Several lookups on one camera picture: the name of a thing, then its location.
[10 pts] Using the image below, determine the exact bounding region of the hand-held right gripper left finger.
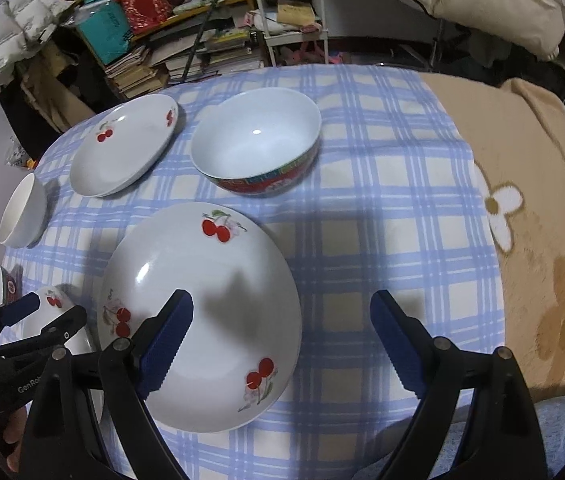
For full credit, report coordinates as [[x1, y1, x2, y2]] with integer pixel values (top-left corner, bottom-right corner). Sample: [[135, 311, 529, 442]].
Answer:
[[22, 288, 194, 480]]

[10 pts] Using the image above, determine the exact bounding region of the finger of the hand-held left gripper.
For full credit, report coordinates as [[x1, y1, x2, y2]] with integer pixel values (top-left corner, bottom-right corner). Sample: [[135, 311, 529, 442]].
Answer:
[[0, 292, 42, 356], [0, 304, 88, 361]]

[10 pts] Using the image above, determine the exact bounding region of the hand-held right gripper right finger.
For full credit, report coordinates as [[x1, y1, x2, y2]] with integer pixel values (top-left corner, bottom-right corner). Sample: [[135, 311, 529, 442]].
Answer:
[[370, 290, 548, 480]]

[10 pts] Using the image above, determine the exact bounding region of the small white cherry bowl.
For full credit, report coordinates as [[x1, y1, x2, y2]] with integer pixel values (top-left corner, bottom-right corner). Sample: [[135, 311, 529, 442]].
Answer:
[[21, 285, 106, 423]]

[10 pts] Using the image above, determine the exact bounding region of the large white cherry plate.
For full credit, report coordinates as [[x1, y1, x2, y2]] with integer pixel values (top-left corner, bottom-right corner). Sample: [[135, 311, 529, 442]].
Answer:
[[97, 202, 302, 433]]

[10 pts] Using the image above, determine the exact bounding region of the person's left hand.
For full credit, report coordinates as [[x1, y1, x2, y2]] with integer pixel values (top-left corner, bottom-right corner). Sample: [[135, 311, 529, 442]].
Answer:
[[2, 406, 28, 475]]

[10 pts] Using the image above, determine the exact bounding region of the plain white small bowl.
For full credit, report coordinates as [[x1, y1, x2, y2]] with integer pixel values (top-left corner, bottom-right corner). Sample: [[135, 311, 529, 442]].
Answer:
[[0, 172, 49, 249]]

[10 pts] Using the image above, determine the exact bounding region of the patterned plastic bag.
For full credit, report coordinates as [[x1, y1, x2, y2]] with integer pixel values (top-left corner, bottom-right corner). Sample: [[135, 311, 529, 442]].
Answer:
[[5, 137, 33, 168]]

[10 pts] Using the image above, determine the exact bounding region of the blue plaid tablecloth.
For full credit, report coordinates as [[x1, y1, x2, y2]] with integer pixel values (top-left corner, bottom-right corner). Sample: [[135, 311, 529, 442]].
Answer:
[[1, 62, 508, 480]]

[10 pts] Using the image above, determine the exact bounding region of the small white cherry plate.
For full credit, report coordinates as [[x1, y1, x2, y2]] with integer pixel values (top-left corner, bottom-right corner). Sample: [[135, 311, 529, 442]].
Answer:
[[70, 94, 180, 198]]

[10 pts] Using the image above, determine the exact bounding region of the black garment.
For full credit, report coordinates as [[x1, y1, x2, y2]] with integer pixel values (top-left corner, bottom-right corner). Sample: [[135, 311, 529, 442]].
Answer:
[[0, 55, 113, 161]]

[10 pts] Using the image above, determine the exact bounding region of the light blue fleece cloth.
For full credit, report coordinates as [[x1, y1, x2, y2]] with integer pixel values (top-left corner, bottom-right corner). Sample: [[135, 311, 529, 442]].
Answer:
[[357, 394, 565, 480]]

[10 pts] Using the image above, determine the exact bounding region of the large bowl red blue outside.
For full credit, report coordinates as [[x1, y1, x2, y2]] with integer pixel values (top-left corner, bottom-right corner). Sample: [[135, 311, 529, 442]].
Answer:
[[190, 87, 323, 198]]

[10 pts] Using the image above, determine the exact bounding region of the beige coat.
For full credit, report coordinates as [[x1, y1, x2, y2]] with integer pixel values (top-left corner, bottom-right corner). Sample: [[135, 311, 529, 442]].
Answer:
[[18, 40, 97, 133]]

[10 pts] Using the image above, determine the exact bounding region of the beige flower blanket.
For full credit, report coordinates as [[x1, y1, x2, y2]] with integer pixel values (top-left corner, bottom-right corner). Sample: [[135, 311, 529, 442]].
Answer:
[[415, 72, 565, 411]]

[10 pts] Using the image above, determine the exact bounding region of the stack of books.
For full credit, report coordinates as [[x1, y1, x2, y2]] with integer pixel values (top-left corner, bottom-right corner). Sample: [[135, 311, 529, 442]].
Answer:
[[105, 27, 266, 101]]

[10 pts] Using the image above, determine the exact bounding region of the white puffer jacket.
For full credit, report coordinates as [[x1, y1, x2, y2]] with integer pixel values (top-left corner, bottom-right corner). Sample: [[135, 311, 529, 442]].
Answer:
[[0, 0, 76, 96]]

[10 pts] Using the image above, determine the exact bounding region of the teal box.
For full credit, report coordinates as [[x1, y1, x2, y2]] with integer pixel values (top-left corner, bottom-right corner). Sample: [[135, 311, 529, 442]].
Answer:
[[73, 0, 133, 66]]

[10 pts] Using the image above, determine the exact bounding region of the pink toy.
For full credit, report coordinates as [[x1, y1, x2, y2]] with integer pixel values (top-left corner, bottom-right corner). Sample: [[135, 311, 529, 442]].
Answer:
[[282, 40, 326, 63]]

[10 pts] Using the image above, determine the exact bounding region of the dark green pole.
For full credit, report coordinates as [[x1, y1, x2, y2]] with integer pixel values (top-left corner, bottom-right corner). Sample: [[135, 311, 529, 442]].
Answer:
[[182, 0, 246, 83]]

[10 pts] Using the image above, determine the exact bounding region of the wooden shelf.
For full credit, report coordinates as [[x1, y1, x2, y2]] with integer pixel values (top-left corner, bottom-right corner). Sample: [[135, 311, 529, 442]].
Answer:
[[45, 0, 258, 68]]

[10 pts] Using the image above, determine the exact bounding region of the brown paper envelope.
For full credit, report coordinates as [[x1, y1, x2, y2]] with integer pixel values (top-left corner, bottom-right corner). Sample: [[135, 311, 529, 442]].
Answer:
[[277, 2, 316, 28]]

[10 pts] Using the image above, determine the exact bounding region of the cream puffer jacket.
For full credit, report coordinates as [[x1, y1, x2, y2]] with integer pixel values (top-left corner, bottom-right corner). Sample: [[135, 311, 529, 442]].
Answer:
[[353, 0, 565, 61]]

